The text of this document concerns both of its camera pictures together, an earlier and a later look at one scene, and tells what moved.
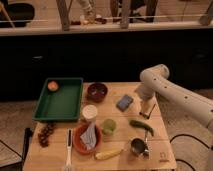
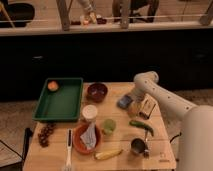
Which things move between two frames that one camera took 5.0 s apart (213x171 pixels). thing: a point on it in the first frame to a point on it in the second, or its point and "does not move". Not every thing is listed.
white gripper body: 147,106 to 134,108
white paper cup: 89,112 does not move
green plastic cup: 109,127 does not move
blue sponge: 124,102 does not move
